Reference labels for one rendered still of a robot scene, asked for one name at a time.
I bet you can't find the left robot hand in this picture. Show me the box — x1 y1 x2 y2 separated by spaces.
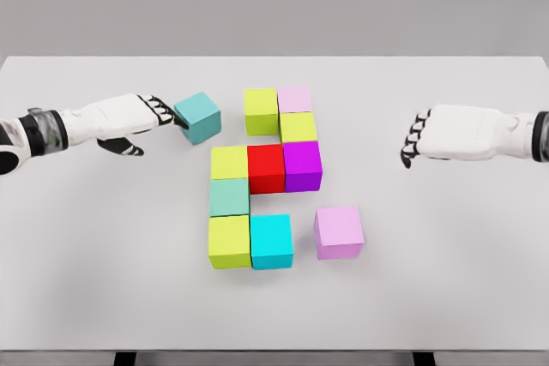
86 93 189 157

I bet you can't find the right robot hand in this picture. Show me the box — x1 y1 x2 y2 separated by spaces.
401 104 514 170

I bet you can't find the teal cube block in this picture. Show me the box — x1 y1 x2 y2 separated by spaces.
173 91 222 147

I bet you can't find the yellow-green cube block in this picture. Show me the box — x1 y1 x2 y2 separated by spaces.
210 145 250 181
279 111 318 145
208 214 252 271
244 87 281 137

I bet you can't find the mint green cube block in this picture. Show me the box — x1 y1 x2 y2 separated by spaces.
208 177 251 218

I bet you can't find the red cube block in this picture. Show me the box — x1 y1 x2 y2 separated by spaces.
246 144 287 195

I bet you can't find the light pink cube block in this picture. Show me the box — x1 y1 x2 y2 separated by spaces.
276 85 313 115
312 206 366 261

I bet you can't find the purple cube block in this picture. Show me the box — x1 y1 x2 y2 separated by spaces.
282 141 323 194

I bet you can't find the cyan cube block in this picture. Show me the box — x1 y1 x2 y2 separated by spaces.
249 213 295 271

